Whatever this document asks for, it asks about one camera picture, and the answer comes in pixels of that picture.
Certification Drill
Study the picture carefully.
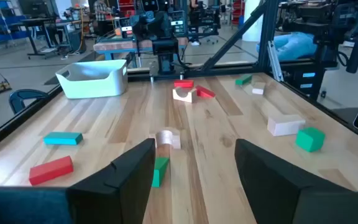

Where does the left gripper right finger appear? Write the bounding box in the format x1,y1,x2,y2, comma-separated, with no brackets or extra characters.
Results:
234,138,354,224

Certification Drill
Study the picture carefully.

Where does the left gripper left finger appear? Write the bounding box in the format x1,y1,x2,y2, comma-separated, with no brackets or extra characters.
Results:
68,138,157,224

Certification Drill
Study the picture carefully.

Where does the red rectangular block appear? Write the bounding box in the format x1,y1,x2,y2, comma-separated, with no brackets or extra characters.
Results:
29,155,75,187
173,79,195,89

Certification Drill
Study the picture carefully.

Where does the green wedge block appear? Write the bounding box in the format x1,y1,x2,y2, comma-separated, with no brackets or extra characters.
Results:
151,156,170,189

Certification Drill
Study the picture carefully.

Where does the wooden bridge arch block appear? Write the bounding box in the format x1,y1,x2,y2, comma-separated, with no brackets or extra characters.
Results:
172,86,198,104

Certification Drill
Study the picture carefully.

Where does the red wedge block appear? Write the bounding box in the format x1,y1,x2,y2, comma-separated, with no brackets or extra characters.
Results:
195,85,216,100

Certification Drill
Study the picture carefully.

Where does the green cube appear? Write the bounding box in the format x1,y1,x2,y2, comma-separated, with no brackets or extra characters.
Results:
295,126,326,153

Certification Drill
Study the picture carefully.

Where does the wooden rectangular block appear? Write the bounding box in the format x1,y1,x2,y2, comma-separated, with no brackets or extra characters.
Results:
267,114,306,137

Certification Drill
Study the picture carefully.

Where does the curved wooden arc block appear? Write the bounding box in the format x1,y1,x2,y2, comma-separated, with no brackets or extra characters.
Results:
154,129,181,150

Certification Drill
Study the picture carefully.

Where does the long thin green block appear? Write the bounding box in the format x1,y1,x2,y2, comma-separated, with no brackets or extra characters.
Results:
43,131,84,146

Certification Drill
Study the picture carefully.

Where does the green rectangular block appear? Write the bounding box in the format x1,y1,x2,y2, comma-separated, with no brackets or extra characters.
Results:
235,73,254,86

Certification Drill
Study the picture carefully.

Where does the small wooden block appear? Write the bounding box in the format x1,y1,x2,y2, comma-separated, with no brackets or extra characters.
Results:
252,82,267,95

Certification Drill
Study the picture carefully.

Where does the person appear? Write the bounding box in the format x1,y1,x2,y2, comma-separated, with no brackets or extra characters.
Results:
93,0,113,37
187,0,203,47

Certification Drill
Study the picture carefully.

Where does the wooden-top blue workbench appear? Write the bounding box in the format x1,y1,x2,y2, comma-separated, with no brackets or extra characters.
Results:
93,36,189,62

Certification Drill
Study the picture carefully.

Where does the red cabinet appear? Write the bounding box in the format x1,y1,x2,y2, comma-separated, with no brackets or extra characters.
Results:
231,0,245,26
118,0,136,18

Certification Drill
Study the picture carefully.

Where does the white plastic bin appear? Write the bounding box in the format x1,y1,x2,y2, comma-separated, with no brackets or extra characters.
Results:
55,58,129,100

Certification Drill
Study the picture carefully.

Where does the black box with blue lights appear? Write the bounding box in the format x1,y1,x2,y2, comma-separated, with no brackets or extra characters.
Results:
292,68,326,100

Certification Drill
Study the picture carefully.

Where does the blue plastic cover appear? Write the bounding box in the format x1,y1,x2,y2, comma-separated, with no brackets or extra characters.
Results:
255,32,319,62

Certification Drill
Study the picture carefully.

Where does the black desk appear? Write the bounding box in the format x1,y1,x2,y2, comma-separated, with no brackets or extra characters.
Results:
19,17,74,60

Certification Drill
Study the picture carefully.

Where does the black robot workstation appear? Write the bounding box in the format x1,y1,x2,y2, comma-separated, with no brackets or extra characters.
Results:
275,0,358,74

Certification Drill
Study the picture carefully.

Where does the yellow floor tool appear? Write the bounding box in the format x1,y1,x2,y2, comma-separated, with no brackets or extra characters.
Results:
0,79,12,93

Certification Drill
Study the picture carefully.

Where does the silver aluminium bracket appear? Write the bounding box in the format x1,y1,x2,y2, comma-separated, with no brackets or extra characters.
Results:
267,40,285,83

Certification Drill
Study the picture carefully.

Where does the black arched bracket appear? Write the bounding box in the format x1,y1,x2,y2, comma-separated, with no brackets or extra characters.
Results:
9,89,50,114

